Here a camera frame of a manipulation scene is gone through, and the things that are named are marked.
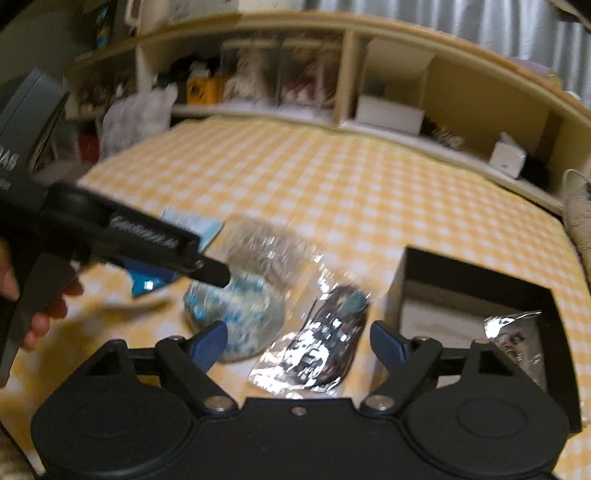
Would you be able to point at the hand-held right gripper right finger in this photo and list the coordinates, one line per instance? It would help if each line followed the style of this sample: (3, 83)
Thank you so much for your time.
(383, 340)

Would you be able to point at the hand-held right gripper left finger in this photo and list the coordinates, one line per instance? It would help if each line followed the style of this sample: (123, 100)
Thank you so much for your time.
(216, 338)

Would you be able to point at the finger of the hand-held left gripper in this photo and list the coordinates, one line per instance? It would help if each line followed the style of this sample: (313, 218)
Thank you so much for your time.
(212, 273)

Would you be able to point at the clear bag blue white contents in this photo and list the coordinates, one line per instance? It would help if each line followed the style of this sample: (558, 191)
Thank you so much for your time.
(249, 314)

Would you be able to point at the light blue printed packet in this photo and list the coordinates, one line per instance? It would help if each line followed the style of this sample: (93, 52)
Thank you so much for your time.
(196, 227)

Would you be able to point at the clear bag silver contents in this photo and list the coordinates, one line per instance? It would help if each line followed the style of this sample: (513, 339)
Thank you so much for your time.
(272, 249)

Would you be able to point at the black box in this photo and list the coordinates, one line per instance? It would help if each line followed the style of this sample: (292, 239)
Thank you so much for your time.
(415, 267)

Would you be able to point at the silver foil packet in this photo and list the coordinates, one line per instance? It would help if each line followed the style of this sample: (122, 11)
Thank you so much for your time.
(515, 339)

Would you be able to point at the person's left hand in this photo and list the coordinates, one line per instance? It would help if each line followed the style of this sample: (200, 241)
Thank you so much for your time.
(44, 325)

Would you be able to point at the red box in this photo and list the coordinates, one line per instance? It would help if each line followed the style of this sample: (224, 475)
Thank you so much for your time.
(88, 147)

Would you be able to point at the white fluffy pillow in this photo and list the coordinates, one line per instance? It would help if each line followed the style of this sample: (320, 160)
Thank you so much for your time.
(134, 122)

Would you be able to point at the row of small jars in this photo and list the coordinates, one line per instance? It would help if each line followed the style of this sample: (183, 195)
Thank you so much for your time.
(87, 98)

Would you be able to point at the yellow checked blanket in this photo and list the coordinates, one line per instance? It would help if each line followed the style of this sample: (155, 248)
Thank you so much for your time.
(346, 184)

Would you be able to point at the yellow box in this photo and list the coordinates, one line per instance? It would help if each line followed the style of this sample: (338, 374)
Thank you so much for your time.
(203, 92)

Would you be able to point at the dark plush toy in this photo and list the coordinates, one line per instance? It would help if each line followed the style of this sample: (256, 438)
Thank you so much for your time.
(182, 69)

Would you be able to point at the blue can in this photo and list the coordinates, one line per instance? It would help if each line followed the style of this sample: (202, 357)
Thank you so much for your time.
(104, 32)

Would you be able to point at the clear doll display case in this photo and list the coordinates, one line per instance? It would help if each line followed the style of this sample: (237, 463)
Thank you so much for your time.
(249, 74)
(309, 74)

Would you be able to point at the small trinket pile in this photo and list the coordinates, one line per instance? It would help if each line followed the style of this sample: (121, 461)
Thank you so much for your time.
(445, 136)

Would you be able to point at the small white box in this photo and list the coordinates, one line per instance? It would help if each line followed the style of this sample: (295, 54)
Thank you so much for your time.
(508, 157)

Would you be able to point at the white flat box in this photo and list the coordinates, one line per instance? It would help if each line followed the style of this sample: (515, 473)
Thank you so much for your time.
(390, 114)

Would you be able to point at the beige cushion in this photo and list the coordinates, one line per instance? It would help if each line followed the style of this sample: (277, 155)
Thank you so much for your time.
(581, 226)

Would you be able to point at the wooden headboard shelf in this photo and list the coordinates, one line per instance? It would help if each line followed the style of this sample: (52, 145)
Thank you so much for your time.
(351, 78)

